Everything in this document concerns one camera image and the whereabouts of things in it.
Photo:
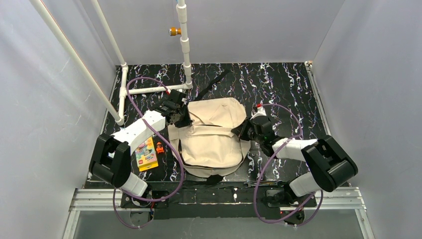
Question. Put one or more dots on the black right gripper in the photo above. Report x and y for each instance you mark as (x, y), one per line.
(244, 131)

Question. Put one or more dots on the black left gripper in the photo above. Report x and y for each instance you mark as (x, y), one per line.
(183, 112)

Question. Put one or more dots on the small orange toy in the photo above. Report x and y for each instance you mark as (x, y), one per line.
(159, 148)

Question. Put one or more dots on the beige student backpack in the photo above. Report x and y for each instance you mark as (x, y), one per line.
(207, 146)

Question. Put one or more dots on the yellow crayon box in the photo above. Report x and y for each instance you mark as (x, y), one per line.
(146, 156)

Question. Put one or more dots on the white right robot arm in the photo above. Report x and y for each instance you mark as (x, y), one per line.
(330, 166)

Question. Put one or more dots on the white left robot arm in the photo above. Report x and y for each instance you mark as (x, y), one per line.
(111, 158)

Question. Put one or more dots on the steel wrench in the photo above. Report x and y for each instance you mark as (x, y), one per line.
(250, 184)

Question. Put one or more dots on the orange knob on pipe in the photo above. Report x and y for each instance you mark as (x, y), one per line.
(173, 31)

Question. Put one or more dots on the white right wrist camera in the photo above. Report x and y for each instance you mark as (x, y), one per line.
(257, 111)

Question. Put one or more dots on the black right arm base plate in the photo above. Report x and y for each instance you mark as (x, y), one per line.
(275, 198)

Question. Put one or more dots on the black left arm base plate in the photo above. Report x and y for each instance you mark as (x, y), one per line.
(158, 198)

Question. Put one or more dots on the aluminium rail frame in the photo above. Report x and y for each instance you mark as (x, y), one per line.
(224, 211)

